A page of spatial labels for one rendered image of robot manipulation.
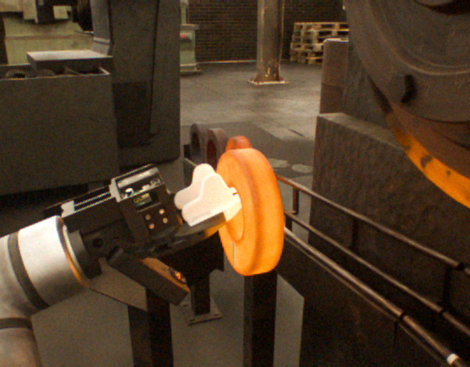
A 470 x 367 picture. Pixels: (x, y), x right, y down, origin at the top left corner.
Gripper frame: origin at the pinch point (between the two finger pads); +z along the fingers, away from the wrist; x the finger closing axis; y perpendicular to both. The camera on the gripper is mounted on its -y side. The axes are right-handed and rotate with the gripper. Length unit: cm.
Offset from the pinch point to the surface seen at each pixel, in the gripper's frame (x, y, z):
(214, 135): 68, -15, 14
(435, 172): -13.2, 1.1, 16.8
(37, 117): 215, -21, -46
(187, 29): 787, -63, 181
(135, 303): 16.5, -19.3, -18.8
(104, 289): 23.5, -18.7, -23.4
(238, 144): 50, -13, 15
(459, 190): -16.6, 0.5, 16.6
